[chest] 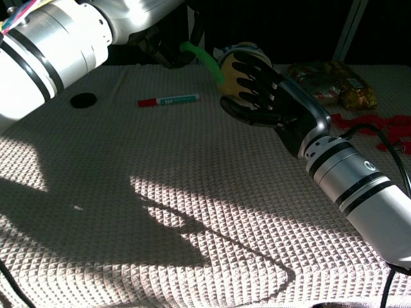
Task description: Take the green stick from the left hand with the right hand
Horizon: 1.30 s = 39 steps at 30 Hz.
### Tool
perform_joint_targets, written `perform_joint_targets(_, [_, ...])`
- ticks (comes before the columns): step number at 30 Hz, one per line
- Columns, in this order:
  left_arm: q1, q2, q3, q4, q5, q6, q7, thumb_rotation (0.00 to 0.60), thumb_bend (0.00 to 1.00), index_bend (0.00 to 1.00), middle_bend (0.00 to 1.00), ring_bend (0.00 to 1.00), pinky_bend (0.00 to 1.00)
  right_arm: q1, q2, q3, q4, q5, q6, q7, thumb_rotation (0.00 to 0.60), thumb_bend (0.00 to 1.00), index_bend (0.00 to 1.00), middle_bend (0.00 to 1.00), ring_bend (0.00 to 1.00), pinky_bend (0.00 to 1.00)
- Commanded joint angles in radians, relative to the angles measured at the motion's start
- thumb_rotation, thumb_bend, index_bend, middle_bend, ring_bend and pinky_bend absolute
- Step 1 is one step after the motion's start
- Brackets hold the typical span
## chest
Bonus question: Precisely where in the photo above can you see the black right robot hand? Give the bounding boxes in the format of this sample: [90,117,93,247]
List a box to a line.
[219,51,332,160]

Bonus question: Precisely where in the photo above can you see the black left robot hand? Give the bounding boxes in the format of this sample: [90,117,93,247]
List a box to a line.
[128,6,206,69]

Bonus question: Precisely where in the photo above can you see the green curved strip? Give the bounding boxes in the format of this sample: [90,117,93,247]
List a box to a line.
[179,41,226,87]

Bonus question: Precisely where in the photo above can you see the clear snack package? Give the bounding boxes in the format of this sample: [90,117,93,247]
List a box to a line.
[286,60,343,107]

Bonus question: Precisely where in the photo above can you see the red capped teal marker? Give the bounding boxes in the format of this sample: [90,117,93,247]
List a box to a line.
[137,93,201,108]

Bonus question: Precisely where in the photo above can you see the yellow plush toy striped hat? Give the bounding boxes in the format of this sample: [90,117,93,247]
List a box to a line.
[213,41,274,105]

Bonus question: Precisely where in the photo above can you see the golden foil snack package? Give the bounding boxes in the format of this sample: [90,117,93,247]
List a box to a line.
[337,69,379,110]

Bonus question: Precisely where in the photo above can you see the black round disc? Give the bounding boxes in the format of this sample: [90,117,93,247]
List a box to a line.
[69,92,98,110]

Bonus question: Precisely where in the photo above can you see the red cloth ribbon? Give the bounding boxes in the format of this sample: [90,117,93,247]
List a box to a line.
[329,113,411,152]

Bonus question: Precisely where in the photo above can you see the white waffle tablecloth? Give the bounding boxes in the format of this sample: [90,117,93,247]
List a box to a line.
[0,62,411,308]

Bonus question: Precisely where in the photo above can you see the grey metal frame post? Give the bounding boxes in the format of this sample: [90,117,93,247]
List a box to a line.
[333,0,370,62]

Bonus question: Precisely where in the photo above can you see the black cable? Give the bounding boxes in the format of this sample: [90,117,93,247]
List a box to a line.
[339,123,411,308]
[0,259,37,308]

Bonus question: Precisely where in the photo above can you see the multicoloured wire bundle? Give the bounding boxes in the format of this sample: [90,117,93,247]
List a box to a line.
[0,0,54,37]

